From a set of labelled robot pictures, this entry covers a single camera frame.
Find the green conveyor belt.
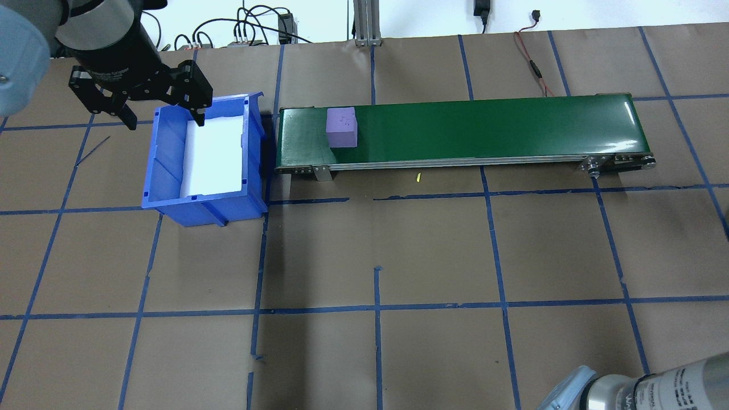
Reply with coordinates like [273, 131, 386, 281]
[275, 93, 657, 183]

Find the aluminium profile post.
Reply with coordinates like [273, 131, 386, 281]
[353, 0, 383, 47]

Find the purple foam block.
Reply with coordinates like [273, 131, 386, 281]
[326, 107, 358, 149]

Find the red conveyor wire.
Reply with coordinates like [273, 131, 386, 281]
[515, 10, 556, 97]

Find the white foam pad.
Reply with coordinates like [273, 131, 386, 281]
[179, 114, 247, 198]

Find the blue plastic storage bin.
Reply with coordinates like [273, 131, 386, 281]
[141, 91, 268, 227]

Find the black looped cable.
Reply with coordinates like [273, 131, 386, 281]
[232, 5, 314, 45]
[173, 17, 215, 52]

